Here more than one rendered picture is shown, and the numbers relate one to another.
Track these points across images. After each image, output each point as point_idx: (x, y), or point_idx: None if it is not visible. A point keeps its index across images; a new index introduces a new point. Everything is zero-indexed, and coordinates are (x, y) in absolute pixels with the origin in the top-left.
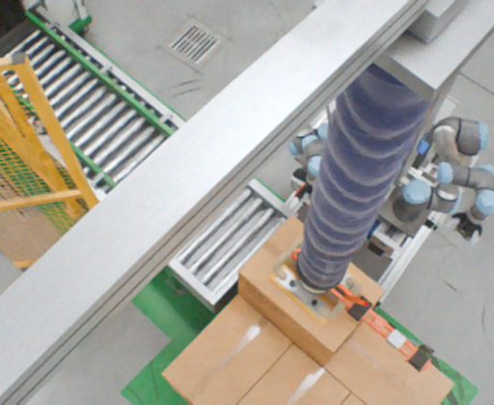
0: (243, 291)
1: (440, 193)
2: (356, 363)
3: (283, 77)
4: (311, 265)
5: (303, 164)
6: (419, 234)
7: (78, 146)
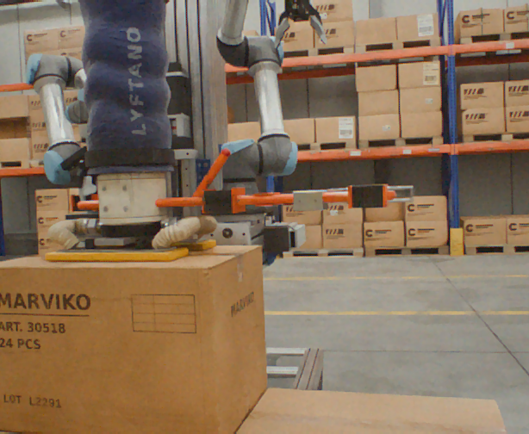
0: None
1: (265, 133)
2: (289, 430)
3: None
4: (103, 66)
5: (79, 215)
6: None
7: None
